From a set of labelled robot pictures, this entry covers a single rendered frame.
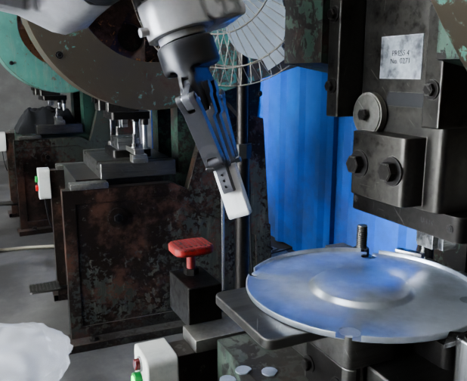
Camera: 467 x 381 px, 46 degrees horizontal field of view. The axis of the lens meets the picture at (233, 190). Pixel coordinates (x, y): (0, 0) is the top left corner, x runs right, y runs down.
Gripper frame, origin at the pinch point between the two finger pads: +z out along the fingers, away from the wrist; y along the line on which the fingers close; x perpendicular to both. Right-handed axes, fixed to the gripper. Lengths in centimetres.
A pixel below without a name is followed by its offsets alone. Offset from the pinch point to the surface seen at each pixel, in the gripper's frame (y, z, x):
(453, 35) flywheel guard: 35.5, -8.9, 26.8
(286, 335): 15.6, 14.3, 6.1
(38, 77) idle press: -225, -73, -173
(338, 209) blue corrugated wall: -208, 48, -21
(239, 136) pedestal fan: -80, -5, -21
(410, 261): -11.0, 18.1, 18.5
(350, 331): 13.3, 16.1, 12.2
